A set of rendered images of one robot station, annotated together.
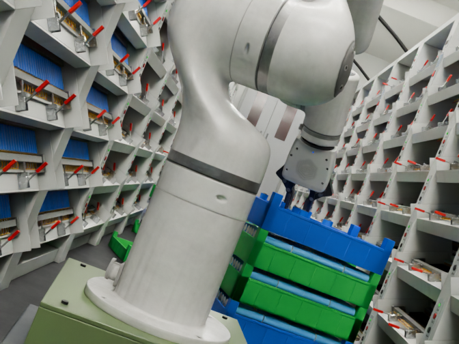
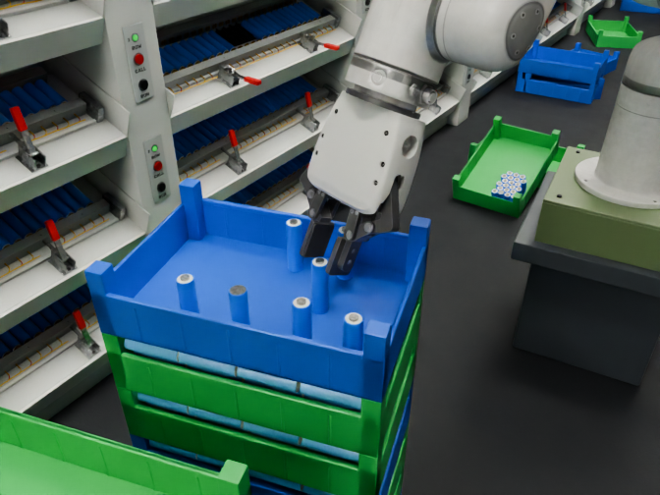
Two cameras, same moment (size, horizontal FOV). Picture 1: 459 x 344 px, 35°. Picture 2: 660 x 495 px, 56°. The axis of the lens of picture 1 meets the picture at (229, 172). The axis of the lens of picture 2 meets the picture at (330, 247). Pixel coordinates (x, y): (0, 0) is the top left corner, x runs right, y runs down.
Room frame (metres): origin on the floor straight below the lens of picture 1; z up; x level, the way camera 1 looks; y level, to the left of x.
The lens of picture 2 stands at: (2.06, 0.12, 0.92)
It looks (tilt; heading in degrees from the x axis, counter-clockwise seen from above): 35 degrees down; 214
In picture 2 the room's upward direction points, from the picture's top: straight up
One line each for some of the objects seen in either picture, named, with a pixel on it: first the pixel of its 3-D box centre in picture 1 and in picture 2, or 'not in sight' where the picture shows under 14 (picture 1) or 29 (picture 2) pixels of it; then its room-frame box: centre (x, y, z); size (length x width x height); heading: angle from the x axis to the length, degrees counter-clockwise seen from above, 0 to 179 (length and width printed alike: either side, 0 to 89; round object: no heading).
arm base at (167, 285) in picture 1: (184, 246); (642, 137); (0.91, 0.02, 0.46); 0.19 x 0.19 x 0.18
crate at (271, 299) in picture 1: (286, 292); (277, 380); (1.66, -0.22, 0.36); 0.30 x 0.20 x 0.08; 106
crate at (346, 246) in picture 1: (313, 226); (269, 274); (1.66, -0.22, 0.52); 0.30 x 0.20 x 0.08; 106
